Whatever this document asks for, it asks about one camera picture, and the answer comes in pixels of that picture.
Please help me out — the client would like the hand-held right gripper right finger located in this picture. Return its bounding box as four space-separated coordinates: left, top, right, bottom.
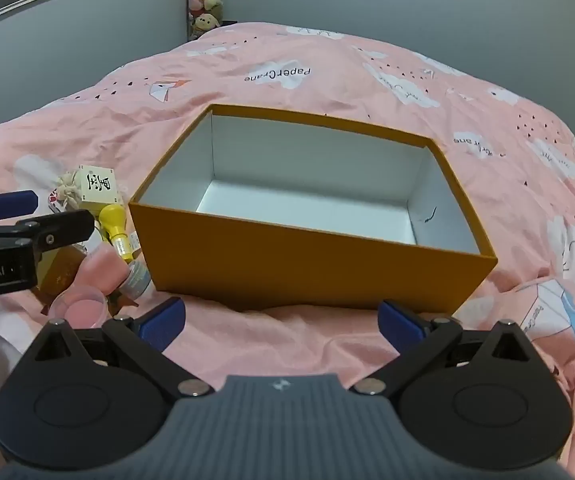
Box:
351 299 537 397

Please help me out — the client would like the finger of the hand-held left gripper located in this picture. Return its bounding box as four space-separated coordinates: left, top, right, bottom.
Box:
0 190 39 225
0 209 96 263

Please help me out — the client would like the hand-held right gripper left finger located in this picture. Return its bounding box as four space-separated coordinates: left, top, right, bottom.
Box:
32 296 213 401

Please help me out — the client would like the gold cardboard packet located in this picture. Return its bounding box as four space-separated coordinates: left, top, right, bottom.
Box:
34 244 89 307

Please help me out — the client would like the white calligraphy print box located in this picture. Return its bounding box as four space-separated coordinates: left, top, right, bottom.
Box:
78 164 119 212

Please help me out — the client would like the pink bottle with orange cap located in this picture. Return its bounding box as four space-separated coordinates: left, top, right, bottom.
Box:
74 243 132 297

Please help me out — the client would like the clear cup with pink puff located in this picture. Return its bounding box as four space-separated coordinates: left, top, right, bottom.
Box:
48 286 110 332

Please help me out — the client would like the orange cardboard box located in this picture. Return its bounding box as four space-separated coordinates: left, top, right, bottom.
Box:
128 104 498 314

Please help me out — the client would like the pink printed blanket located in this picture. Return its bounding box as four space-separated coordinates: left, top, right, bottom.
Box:
0 22 575 411

